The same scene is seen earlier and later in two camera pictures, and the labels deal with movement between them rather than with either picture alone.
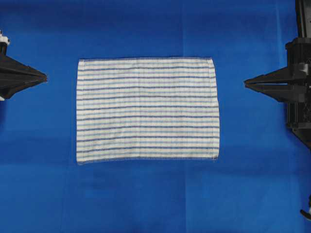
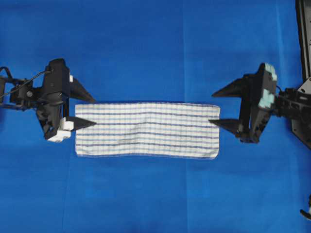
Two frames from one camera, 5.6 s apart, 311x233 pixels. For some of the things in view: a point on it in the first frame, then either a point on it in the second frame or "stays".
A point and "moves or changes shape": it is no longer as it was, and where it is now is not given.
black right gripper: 297,74 to 257,91
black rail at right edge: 303,19 stays
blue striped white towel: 147,108 moves or changes shape
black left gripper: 10,68 to 59,86
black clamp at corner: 307,214 stays
